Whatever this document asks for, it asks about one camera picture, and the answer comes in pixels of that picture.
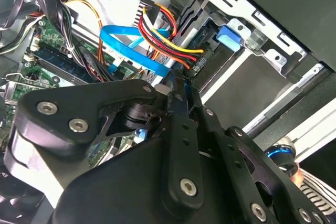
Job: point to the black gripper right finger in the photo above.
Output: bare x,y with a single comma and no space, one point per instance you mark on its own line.
236,155

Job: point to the person's hand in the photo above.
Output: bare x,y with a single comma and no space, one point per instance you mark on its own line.
297,176

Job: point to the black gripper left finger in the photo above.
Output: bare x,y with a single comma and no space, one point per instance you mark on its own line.
65,108

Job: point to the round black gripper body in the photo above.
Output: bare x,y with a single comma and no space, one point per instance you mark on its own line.
118,195

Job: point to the hard disk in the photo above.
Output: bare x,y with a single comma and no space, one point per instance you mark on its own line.
189,30

